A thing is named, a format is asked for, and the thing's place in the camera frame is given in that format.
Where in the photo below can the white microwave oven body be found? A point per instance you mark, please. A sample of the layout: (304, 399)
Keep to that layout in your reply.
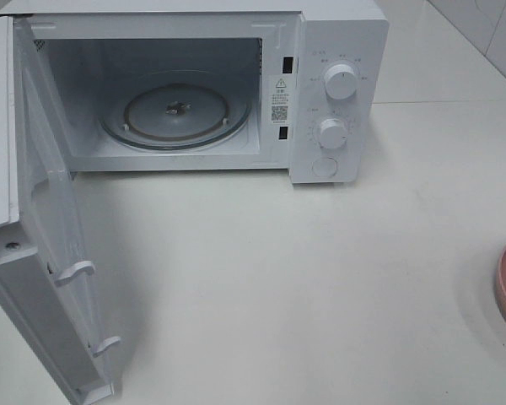
(286, 45)

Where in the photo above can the white microwave knob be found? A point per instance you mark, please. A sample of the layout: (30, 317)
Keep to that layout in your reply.
(332, 133)
(341, 80)

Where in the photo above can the white microwave door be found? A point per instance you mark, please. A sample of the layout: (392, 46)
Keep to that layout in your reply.
(47, 282)

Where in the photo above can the glass microwave turntable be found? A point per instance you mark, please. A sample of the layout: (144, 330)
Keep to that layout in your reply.
(177, 109)

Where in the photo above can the round white door button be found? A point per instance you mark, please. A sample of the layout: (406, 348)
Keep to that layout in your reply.
(325, 167)

